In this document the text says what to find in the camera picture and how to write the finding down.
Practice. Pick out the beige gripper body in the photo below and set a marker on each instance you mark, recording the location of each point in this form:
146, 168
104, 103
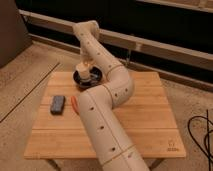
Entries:
87, 60

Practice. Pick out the beige ceramic cup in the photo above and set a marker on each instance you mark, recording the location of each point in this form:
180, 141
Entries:
83, 71

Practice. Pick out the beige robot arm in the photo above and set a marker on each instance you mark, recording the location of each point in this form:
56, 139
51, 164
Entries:
114, 149

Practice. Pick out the dark ceramic bowl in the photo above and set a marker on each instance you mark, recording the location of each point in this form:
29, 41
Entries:
94, 79

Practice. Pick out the orange carrot toy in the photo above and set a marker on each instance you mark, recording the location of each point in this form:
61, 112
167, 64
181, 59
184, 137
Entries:
74, 104

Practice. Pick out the blue-grey sponge block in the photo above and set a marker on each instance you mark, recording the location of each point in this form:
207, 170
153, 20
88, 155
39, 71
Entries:
57, 105

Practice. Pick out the dark cabinet on left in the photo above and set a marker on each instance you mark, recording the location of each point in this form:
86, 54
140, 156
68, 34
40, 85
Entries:
14, 36

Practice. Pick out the white metal rail frame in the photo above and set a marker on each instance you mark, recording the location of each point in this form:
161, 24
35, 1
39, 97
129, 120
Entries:
154, 48

